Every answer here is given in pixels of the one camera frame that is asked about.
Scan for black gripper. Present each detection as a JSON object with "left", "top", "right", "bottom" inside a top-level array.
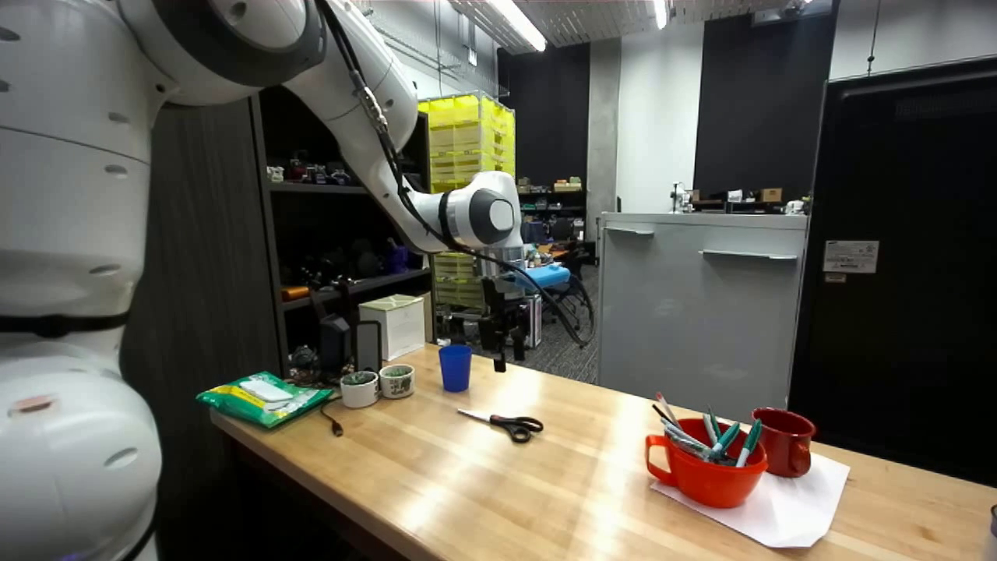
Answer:
[{"left": 482, "top": 282, "right": 528, "bottom": 375}]

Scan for black handled scissors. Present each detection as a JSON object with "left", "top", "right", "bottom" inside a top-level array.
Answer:
[{"left": 464, "top": 413, "right": 545, "bottom": 445}]

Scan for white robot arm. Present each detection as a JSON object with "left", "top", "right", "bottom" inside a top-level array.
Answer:
[{"left": 0, "top": 0, "right": 522, "bottom": 561}]

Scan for blue plastic cup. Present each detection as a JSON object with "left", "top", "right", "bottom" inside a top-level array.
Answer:
[{"left": 438, "top": 344, "right": 474, "bottom": 392}]

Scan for white box green lid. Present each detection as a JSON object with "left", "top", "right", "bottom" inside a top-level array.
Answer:
[{"left": 358, "top": 293, "right": 428, "bottom": 363}]

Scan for white pot rear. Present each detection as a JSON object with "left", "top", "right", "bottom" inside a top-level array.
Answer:
[{"left": 380, "top": 364, "right": 415, "bottom": 398}]

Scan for black speaker rear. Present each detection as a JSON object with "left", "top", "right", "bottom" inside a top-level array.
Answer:
[{"left": 354, "top": 320, "right": 383, "bottom": 370}]

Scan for black speaker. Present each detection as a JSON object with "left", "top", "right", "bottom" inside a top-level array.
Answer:
[
  {"left": 317, "top": 316, "right": 351, "bottom": 380},
  {"left": 354, "top": 320, "right": 383, "bottom": 370}
]

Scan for black speaker front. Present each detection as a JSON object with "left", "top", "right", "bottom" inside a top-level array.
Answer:
[{"left": 317, "top": 316, "right": 351, "bottom": 380}]

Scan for yellow storage rack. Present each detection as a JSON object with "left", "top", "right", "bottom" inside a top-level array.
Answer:
[{"left": 416, "top": 94, "right": 517, "bottom": 309}]

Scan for green wipes packet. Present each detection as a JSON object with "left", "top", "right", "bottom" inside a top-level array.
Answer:
[{"left": 198, "top": 370, "right": 330, "bottom": 430}]

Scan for green marker pens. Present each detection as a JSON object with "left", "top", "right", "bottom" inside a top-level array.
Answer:
[{"left": 650, "top": 396, "right": 764, "bottom": 468}]

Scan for dark red mug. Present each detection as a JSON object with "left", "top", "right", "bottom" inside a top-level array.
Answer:
[{"left": 753, "top": 410, "right": 815, "bottom": 476}]

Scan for white paper sheet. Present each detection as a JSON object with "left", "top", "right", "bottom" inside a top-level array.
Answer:
[{"left": 654, "top": 455, "right": 849, "bottom": 550}]

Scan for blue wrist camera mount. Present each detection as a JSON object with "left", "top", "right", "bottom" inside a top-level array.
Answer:
[{"left": 528, "top": 263, "right": 571, "bottom": 290}]

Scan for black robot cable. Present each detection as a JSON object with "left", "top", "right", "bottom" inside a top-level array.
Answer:
[{"left": 316, "top": 0, "right": 600, "bottom": 352}]

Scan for orange bowl with handle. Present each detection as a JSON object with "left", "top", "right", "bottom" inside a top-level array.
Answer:
[{"left": 646, "top": 430, "right": 767, "bottom": 509}]

